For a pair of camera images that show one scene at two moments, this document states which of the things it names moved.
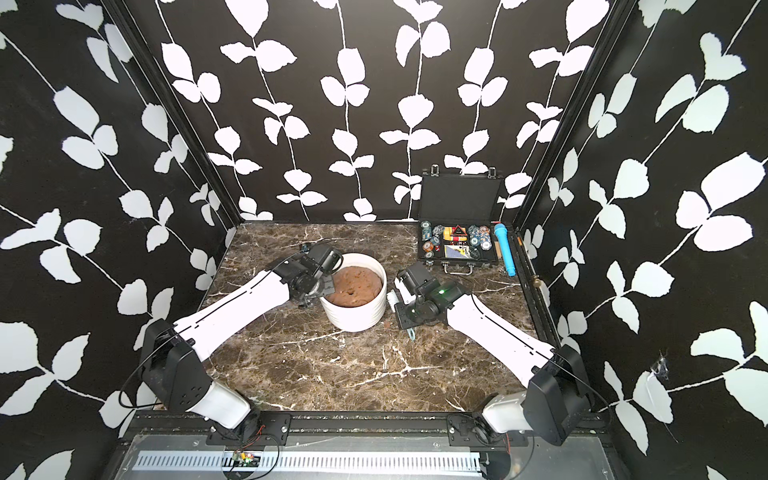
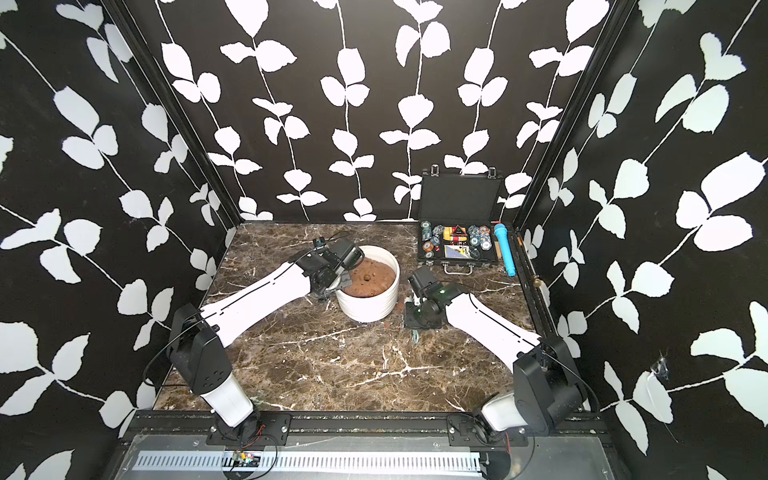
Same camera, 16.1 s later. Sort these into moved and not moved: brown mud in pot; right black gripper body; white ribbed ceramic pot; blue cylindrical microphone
Moved: white ribbed ceramic pot
Not moved: blue cylindrical microphone; brown mud in pot; right black gripper body
